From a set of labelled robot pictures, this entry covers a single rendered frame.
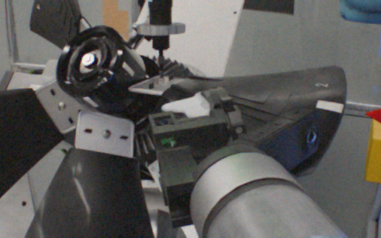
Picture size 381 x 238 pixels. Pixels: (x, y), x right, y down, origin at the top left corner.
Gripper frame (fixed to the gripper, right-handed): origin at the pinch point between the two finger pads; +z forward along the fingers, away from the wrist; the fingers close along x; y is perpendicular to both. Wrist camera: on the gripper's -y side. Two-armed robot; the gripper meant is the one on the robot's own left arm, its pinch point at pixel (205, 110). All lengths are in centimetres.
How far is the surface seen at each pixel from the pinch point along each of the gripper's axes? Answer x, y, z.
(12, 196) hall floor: 105, 103, 192
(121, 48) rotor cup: -7.3, 8.8, 10.7
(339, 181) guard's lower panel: 51, -54, 53
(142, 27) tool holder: -10.0, 5.5, 9.1
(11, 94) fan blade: -1.5, 28.6, 20.2
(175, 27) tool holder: -9.5, 1.2, 8.2
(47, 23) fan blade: -11.2, 23.7, 38.9
